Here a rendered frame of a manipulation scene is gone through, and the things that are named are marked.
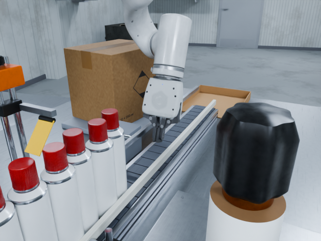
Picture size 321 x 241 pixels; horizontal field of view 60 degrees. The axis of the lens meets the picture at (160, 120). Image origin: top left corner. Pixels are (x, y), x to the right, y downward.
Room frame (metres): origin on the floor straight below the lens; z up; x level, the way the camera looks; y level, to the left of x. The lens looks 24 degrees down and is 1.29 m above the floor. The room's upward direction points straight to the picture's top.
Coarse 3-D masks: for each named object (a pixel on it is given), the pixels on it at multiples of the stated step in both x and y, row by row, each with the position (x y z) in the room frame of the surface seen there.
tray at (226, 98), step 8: (200, 88) 1.40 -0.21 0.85; (208, 88) 1.39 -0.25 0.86; (216, 88) 1.37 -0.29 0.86; (224, 88) 1.35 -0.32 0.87; (192, 96) 1.29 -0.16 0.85; (200, 96) 1.33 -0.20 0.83; (208, 96) 1.33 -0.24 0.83; (216, 96) 1.33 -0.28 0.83; (224, 96) 1.33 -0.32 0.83; (232, 96) 1.33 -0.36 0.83; (240, 96) 1.31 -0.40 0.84; (248, 96) 1.24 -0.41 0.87; (184, 104) 1.20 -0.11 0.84; (192, 104) 1.21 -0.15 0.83; (200, 104) 1.21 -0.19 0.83; (208, 104) 1.21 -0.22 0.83; (216, 104) 1.21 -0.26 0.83; (224, 104) 1.21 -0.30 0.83; (232, 104) 1.21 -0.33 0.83; (224, 112) 1.11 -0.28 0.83
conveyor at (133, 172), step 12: (192, 108) 1.04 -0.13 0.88; (204, 108) 1.04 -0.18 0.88; (180, 120) 0.92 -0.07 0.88; (192, 120) 0.92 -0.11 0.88; (204, 120) 0.93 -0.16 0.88; (168, 132) 0.82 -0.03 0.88; (180, 132) 0.82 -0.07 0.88; (192, 132) 0.82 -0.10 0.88; (156, 144) 0.74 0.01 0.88; (168, 144) 0.74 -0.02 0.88; (180, 144) 0.74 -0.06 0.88; (144, 156) 0.67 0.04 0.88; (156, 156) 0.67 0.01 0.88; (132, 168) 0.61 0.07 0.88; (144, 168) 0.61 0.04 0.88; (132, 180) 0.56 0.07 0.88; (132, 204) 0.48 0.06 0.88; (120, 216) 0.44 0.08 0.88; (96, 240) 0.38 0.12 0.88
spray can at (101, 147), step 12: (96, 120) 0.46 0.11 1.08; (96, 132) 0.44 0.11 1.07; (96, 144) 0.43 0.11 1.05; (108, 144) 0.44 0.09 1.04; (96, 156) 0.43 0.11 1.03; (108, 156) 0.44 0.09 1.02; (96, 168) 0.43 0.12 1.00; (108, 168) 0.43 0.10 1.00; (96, 180) 0.43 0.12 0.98; (108, 180) 0.43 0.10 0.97; (96, 192) 0.43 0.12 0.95; (108, 192) 0.43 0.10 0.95; (108, 204) 0.43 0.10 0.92
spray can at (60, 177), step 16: (48, 144) 0.37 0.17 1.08; (64, 144) 0.37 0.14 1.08; (48, 160) 0.34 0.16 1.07; (64, 160) 0.35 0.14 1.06; (48, 176) 0.34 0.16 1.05; (64, 176) 0.34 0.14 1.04; (64, 192) 0.34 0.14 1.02; (64, 208) 0.34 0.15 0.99; (80, 208) 0.36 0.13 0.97; (64, 224) 0.34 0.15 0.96; (80, 224) 0.35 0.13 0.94; (64, 240) 0.34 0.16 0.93
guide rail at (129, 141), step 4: (196, 88) 1.05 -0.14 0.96; (188, 92) 1.00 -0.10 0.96; (192, 92) 1.01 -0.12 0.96; (184, 96) 0.95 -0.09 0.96; (188, 96) 0.97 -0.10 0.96; (184, 100) 0.94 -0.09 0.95; (160, 120) 0.77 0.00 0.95; (148, 124) 0.71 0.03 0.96; (144, 128) 0.68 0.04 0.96; (148, 128) 0.69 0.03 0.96; (136, 132) 0.66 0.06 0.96; (140, 132) 0.66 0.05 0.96; (144, 132) 0.67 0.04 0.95; (132, 136) 0.63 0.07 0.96; (136, 136) 0.64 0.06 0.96; (140, 136) 0.66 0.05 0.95; (128, 140) 0.61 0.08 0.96; (132, 140) 0.62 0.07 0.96; (136, 140) 0.64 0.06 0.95; (128, 144) 0.60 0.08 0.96
